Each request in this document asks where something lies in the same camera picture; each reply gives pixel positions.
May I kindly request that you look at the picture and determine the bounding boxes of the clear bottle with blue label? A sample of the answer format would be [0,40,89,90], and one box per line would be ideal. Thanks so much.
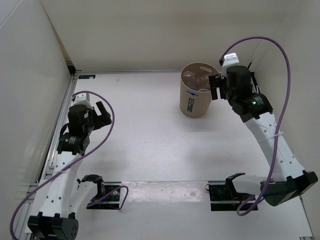
[181,71,210,92]

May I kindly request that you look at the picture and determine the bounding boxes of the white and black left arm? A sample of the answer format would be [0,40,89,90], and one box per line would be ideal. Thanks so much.
[27,100,113,240]

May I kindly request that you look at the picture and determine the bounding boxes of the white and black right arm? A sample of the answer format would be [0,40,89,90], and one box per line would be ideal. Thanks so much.
[208,65,318,207]

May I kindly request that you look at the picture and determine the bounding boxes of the beige round waste bin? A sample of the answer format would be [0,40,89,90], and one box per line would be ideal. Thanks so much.
[179,62,219,118]

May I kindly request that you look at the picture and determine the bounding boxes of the dark logo sticker left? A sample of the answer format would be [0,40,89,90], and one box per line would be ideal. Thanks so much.
[78,74,96,80]

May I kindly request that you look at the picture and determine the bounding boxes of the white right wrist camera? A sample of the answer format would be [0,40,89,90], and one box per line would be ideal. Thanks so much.
[219,52,240,78]

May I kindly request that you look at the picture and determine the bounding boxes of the aluminium table edge rail left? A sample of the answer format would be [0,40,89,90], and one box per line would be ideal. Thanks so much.
[9,73,76,240]

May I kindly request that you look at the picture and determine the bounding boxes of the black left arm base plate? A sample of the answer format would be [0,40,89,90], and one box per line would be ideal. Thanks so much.
[86,182,121,210]

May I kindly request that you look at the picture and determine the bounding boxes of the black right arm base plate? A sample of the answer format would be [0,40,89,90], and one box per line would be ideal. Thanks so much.
[204,182,251,212]

